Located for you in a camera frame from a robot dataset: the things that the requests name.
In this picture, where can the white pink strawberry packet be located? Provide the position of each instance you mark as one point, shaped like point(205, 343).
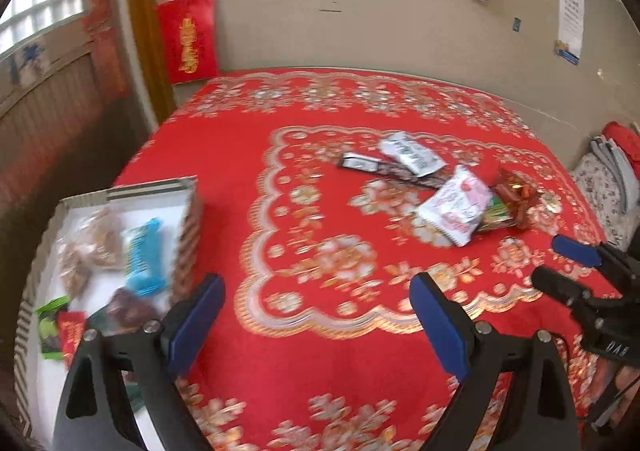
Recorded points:
point(457, 208)

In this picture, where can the clear bag of nuts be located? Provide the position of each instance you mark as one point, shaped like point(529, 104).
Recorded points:
point(99, 239)
point(74, 268)

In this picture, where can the red paper wall decoration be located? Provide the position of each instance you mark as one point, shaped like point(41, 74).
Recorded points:
point(188, 33)

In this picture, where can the floral cushion stack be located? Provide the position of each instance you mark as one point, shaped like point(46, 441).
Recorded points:
point(608, 176)

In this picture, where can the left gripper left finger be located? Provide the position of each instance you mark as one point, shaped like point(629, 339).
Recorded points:
point(94, 412)

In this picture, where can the light blue snack packet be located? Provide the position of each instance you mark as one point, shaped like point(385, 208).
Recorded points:
point(143, 247)

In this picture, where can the white wall calendar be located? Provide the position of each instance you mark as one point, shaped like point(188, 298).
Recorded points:
point(568, 43)

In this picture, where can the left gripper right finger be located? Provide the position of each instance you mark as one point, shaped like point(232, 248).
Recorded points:
point(538, 412)

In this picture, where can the green yellow clear snack bag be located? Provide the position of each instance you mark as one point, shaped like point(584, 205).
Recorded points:
point(496, 216)

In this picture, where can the red orange shiny candy packet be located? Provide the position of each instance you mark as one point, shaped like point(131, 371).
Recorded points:
point(519, 195)

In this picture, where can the dark red gold packet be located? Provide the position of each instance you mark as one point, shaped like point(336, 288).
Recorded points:
point(71, 327)

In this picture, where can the red floral tablecloth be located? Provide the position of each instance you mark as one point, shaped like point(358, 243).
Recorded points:
point(317, 347)

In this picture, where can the dark brown snack bar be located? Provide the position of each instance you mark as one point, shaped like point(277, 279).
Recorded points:
point(392, 170)

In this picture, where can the clear bag of red dates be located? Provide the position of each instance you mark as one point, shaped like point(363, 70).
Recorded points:
point(127, 312)

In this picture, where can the dark green snack packet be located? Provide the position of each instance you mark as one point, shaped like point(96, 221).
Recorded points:
point(103, 322)

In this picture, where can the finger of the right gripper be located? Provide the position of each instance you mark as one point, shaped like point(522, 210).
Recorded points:
point(561, 289)
point(584, 254)

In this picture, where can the white grey snack packet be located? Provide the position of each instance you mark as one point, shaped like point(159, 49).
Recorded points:
point(419, 160)

